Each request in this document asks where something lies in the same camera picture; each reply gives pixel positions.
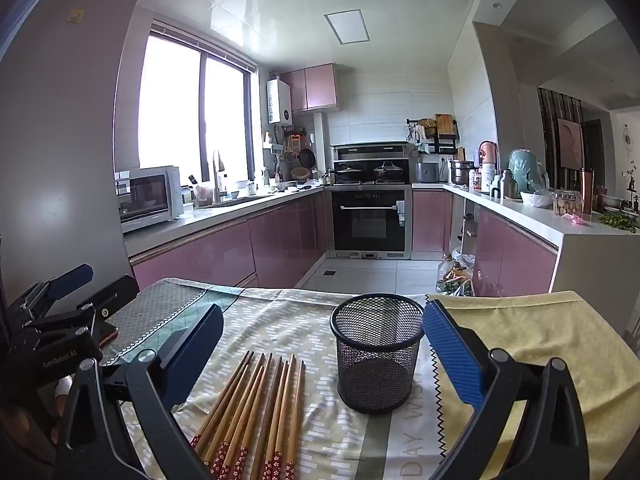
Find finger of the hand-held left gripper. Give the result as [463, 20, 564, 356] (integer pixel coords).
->
[75, 274, 140, 320]
[7, 263, 95, 320]

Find pink base cabinets with sink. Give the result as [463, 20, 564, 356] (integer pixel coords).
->
[122, 185, 332, 292]

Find clear plastic food container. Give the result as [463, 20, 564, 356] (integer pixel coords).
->
[552, 190, 585, 216]

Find yellow cloth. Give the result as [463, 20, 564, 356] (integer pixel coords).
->
[427, 290, 640, 480]

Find integrated stove with oven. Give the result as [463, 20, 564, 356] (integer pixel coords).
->
[329, 141, 414, 261]

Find pot with glass lid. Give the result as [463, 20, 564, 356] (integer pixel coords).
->
[373, 161, 405, 182]

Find grey refrigerator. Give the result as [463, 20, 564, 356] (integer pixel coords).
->
[0, 0, 147, 286]

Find white plastic bag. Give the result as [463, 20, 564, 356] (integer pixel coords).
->
[520, 190, 554, 209]

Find green leafy vegetables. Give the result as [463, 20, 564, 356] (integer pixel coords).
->
[599, 212, 639, 234]

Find person's left forearm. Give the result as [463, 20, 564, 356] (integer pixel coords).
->
[0, 400, 56, 466]

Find black mesh utensil holder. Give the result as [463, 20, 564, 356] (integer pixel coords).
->
[330, 294, 426, 415]

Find bags and oil bottle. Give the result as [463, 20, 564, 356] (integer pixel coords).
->
[435, 254, 476, 297]

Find framed wall picture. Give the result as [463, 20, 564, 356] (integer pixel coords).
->
[557, 117, 584, 169]

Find steel stock pot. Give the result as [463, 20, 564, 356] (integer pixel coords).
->
[449, 159, 475, 187]

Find patterned tablecloth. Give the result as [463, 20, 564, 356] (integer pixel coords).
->
[102, 276, 448, 480]

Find white water heater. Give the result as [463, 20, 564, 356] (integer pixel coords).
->
[267, 80, 293, 125]

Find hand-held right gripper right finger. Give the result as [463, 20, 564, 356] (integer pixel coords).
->
[422, 299, 591, 480]

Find bunch of wooden chopsticks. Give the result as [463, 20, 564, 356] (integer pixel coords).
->
[190, 350, 307, 480]

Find green covered appliance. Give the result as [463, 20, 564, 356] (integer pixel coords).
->
[508, 149, 547, 194]

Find kitchen window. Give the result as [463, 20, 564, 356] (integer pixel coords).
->
[137, 20, 258, 183]

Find white microwave oven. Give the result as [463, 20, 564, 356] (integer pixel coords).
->
[115, 166, 183, 234]

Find ceiling light panel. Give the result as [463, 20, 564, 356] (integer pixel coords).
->
[324, 10, 372, 45]

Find steel kitchen faucet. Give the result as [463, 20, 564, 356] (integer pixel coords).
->
[212, 150, 227, 204]

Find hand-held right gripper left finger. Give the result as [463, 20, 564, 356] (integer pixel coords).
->
[55, 302, 225, 480]

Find person's left hand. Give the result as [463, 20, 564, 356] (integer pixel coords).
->
[49, 379, 76, 448]

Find black wall rack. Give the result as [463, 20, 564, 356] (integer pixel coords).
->
[406, 113, 460, 156]

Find pink wall cabinets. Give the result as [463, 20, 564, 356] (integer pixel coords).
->
[279, 63, 342, 113]

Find brown thermos bottle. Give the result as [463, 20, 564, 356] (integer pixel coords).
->
[580, 167, 596, 212]

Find pink base cabinets white counter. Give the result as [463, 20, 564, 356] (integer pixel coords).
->
[442, 183, 640, 301]

